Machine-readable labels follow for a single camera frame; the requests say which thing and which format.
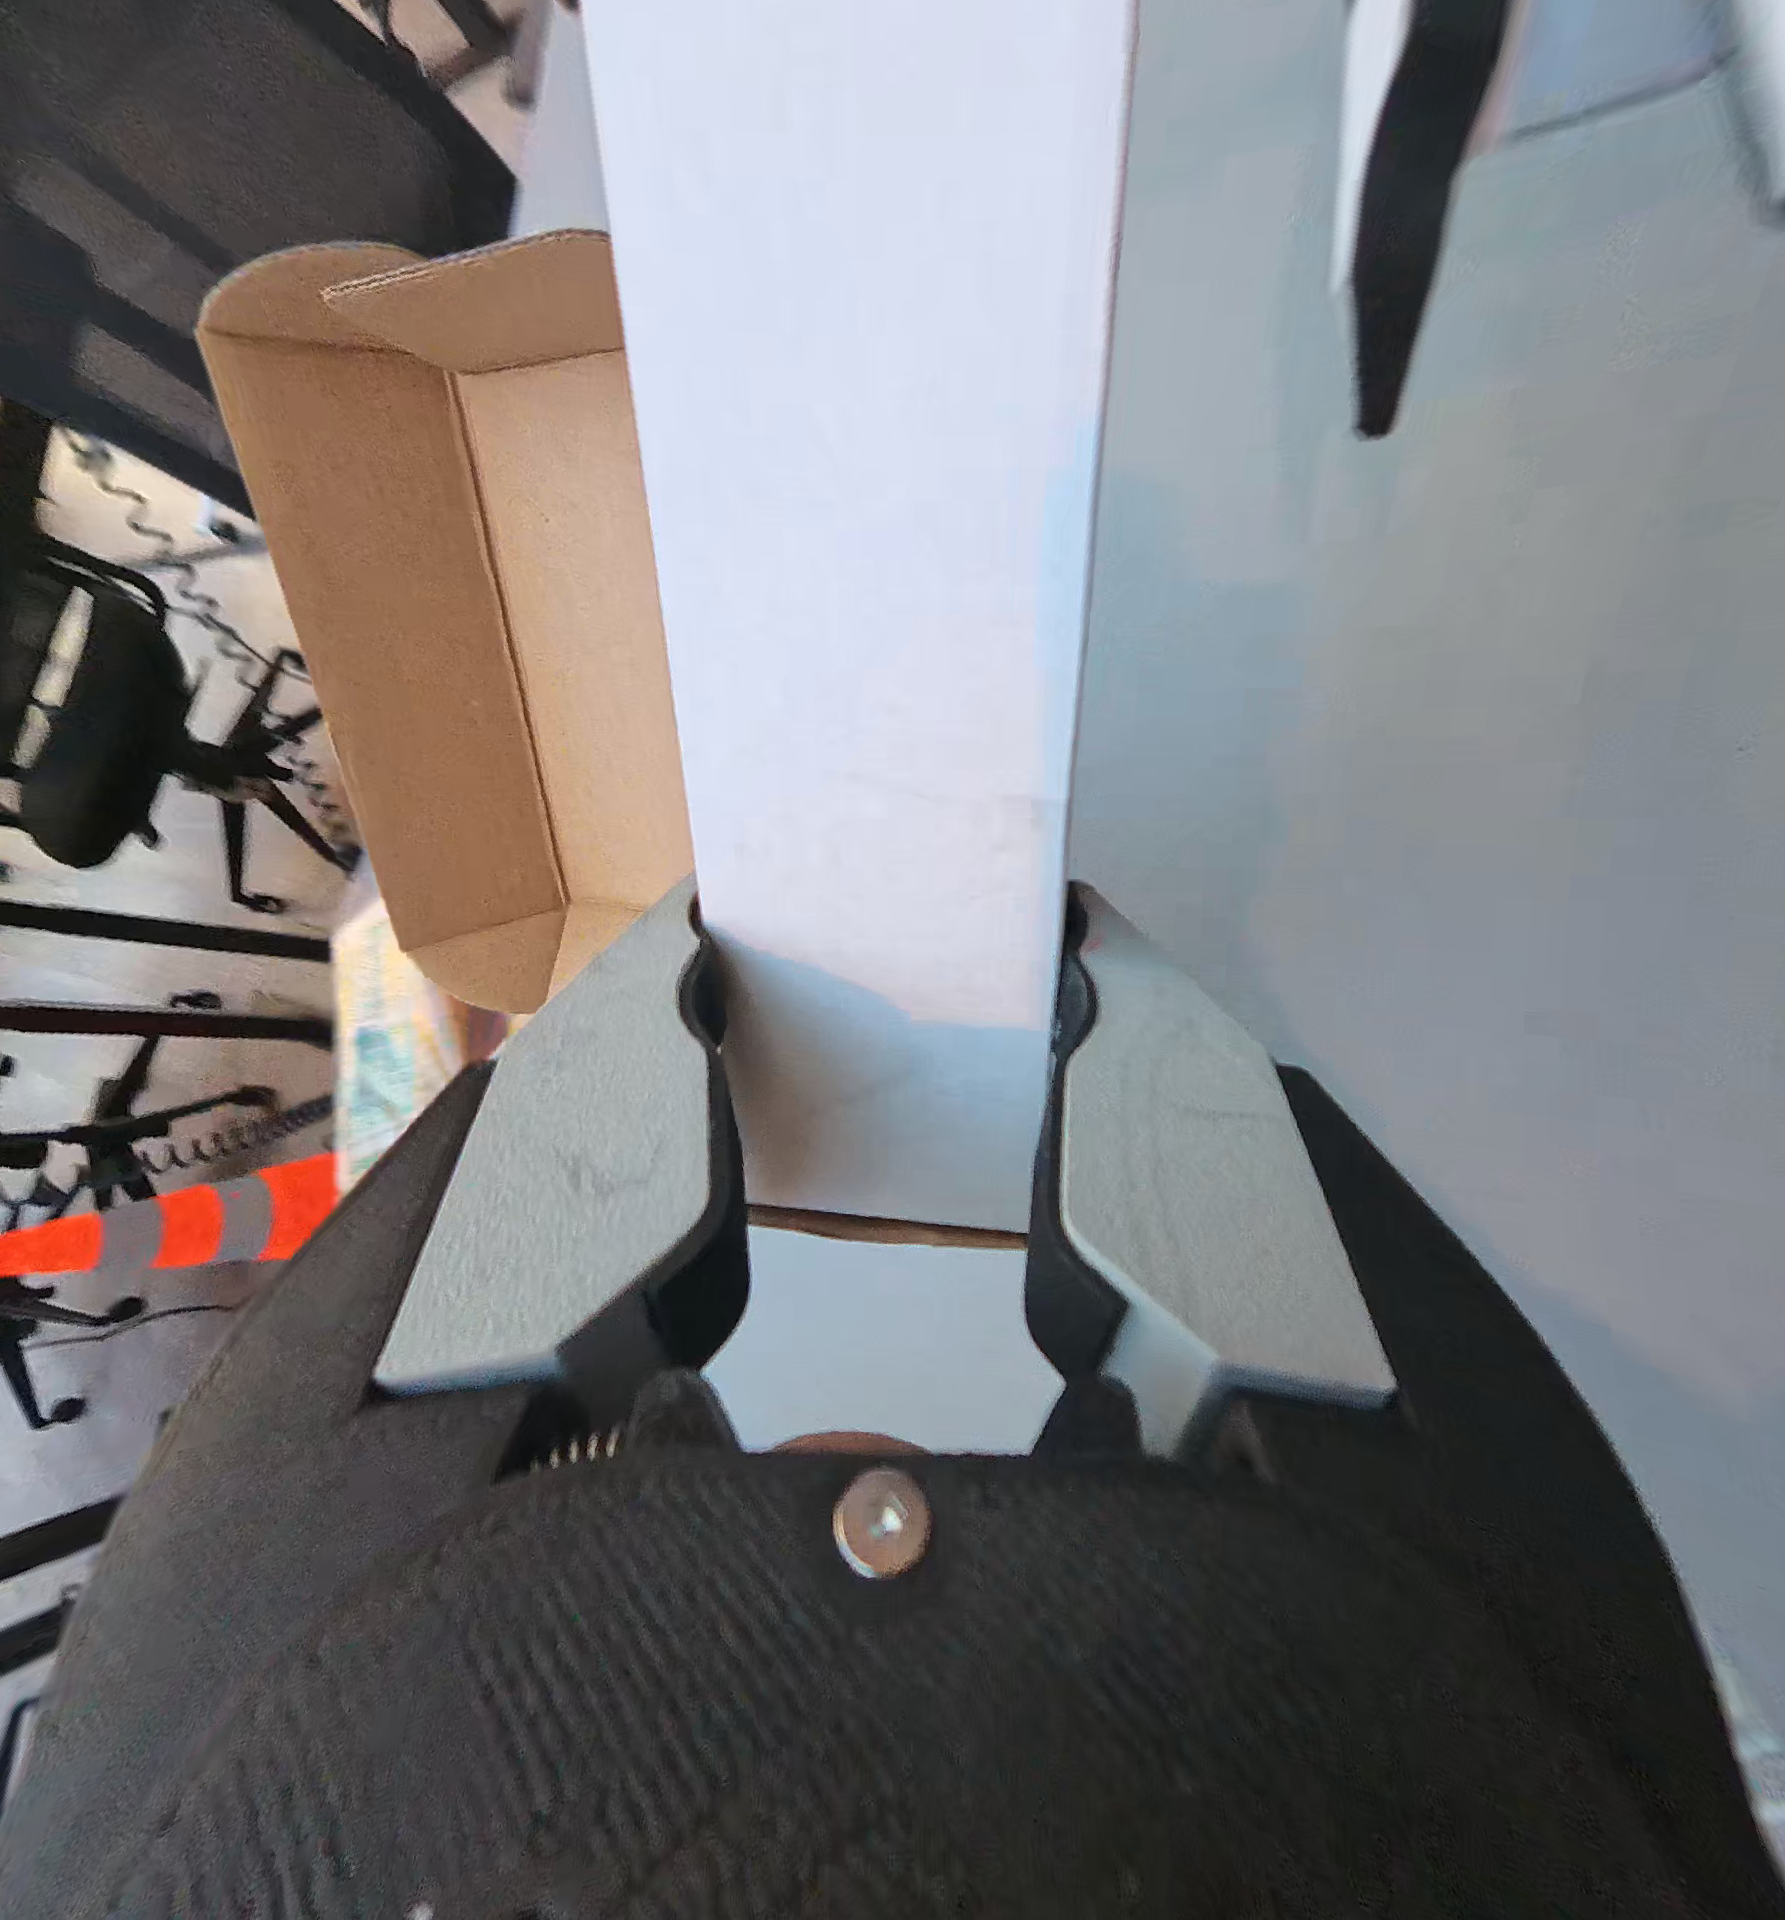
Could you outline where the grey desk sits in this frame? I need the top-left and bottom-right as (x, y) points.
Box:
(509, 0), (1785, 1920)

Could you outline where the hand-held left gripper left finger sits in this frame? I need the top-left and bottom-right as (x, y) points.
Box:
(373, 876), (754, 1399)

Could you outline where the orange striped traffic cone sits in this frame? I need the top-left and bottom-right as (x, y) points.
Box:
(0, 1147), (342, 1286)

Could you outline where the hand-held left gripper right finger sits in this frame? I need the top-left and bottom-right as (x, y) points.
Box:
(1024, 882), (1397, 1459)

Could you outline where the small white cardboard box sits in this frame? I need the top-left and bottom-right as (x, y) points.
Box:
(193, 0), (1142, 1254)

